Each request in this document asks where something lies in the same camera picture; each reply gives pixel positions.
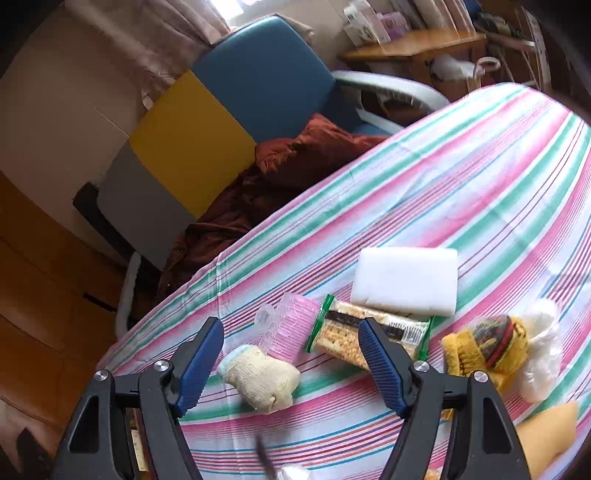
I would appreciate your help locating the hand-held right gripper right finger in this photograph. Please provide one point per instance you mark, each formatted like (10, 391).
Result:
(381, 364)

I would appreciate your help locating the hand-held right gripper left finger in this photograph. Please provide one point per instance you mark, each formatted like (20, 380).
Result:
(198, 364)

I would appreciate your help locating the cracker packet with green edges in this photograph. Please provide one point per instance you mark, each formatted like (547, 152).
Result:
(341, 332)

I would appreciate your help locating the cream fluffy ball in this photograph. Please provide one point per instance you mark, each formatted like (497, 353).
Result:
(261, 378)

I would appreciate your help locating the pink hair roller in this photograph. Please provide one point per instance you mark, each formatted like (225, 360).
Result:
(295, 323)

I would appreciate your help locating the white plastic bag bundle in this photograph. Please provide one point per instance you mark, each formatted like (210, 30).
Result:
(540, 364)

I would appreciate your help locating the white foam block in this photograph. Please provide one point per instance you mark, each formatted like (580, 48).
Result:
(406, 279)

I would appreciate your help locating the wooden wardrobe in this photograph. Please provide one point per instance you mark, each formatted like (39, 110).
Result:
(37, 300)

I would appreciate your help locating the black object behind chair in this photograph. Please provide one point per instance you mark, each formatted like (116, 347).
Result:
(99, 217)

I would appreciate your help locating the yellow sponge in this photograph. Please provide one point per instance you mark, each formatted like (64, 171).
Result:
(549, 438)

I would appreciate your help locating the striped tablecloth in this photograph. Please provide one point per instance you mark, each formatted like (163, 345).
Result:
(461, 184)

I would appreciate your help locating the red-brown blanket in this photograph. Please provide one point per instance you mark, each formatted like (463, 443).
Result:
(277, 170)

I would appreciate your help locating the grey yellow blue chair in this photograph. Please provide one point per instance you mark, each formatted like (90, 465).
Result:
(258, 83)

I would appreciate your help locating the wooden desk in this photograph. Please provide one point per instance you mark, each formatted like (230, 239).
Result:
(415, 46)

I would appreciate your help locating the pale patterned curtain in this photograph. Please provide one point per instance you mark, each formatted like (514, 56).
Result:
(152, 41)

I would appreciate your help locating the boxes on desk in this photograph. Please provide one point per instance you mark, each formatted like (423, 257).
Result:
(374, 23)

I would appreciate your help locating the white rack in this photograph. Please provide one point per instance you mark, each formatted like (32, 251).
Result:
(512, 46)

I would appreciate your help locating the row of books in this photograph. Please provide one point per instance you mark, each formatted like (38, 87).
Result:
(434, 11)

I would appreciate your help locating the window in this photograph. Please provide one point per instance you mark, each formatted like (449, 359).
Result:
(244, 4)

